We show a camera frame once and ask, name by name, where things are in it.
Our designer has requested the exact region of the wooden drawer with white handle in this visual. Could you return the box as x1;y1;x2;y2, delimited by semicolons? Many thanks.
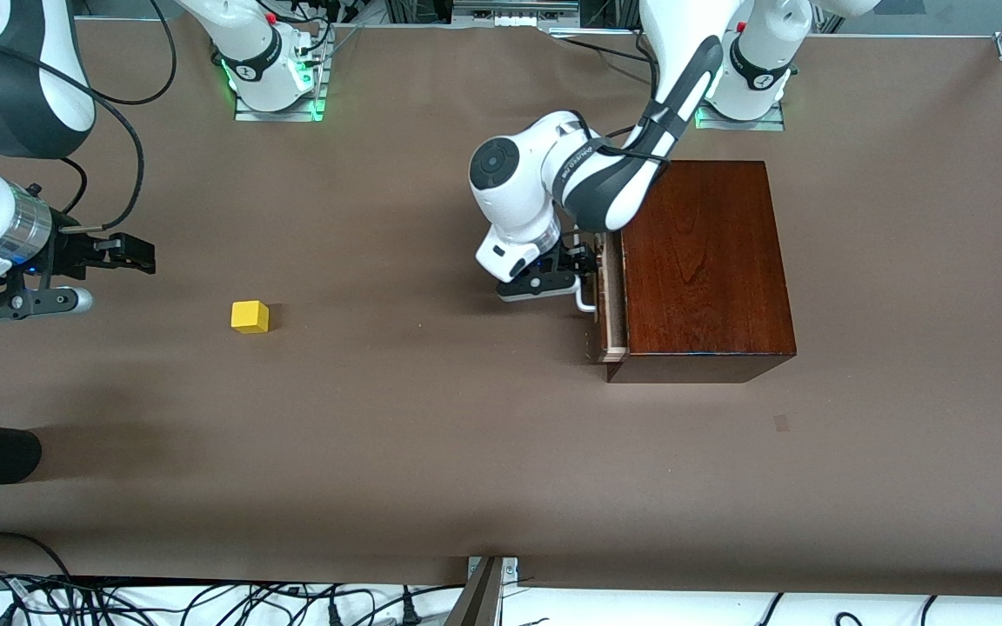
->
577;233;632;364

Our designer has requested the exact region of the yellow block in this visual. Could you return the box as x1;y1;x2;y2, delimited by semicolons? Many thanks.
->
230;300;271;336

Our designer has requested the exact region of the dark brown wooden box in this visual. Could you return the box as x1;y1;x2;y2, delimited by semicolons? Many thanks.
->
605;159;798;384

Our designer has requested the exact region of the brown table cover sheet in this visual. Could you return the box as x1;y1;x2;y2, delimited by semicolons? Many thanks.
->
0;16;1002;601

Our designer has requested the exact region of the aluminium beam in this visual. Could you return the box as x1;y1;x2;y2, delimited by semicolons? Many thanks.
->
442;556;504;626

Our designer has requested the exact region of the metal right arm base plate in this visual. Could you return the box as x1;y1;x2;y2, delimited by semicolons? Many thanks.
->
234;52;329;123

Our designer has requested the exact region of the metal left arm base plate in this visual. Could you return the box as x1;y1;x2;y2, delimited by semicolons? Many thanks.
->
694;100;786;132

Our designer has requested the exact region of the aluminium frame profile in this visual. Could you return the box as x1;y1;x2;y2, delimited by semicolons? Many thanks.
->
451;0;582;29

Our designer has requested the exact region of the grey cable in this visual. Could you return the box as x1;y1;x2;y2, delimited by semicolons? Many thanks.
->
317;23;368;67

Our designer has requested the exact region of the small metal bracket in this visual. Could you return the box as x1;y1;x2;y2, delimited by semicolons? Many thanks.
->
466;556;519;582

